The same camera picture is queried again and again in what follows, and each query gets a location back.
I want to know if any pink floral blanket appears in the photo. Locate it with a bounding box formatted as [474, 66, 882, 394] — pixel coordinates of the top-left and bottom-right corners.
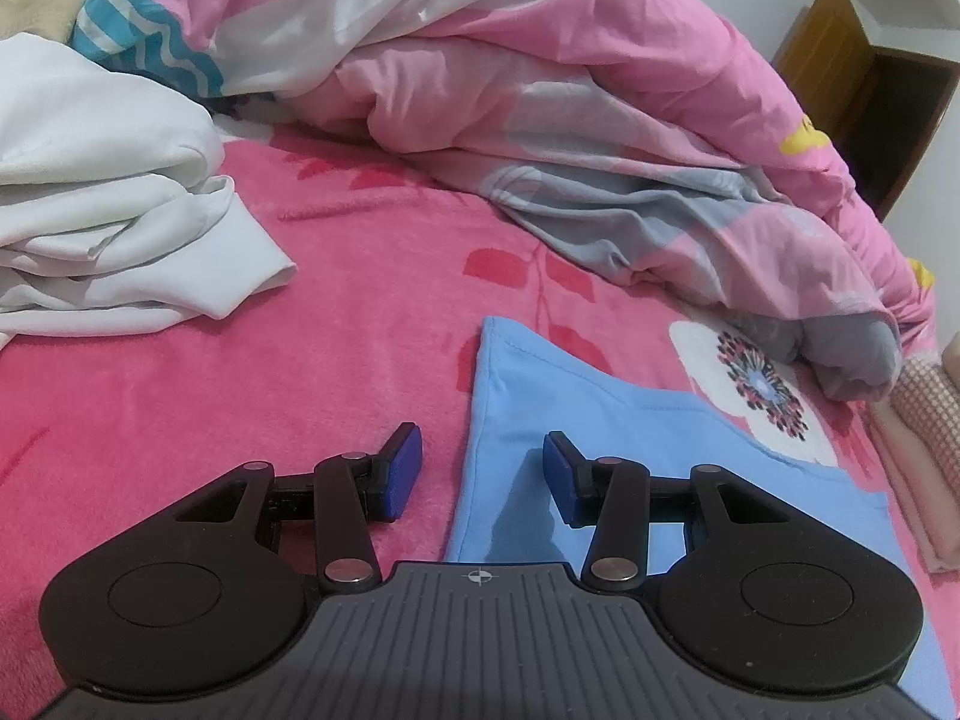
[0, 116, 946, 698]

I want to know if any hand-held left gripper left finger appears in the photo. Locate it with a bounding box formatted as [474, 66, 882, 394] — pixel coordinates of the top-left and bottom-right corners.
[176, 421, 425, 593]

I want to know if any pink and grey quilt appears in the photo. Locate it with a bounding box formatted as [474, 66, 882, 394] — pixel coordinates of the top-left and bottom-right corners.
[71, 0, 938, 402]

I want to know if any brown wooden door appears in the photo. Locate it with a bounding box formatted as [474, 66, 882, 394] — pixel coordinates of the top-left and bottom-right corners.
[772, 0, 960, 222]

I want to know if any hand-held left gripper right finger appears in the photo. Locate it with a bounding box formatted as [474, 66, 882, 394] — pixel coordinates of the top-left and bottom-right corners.
[541, 430, 792, 592]

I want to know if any blue t-shirt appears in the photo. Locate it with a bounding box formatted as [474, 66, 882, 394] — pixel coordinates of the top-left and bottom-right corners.
[444, 315, 957, 720]

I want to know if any crumpled white garment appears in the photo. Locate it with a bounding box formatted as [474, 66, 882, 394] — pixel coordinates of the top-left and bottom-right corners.
[0, 31, 299, 350]

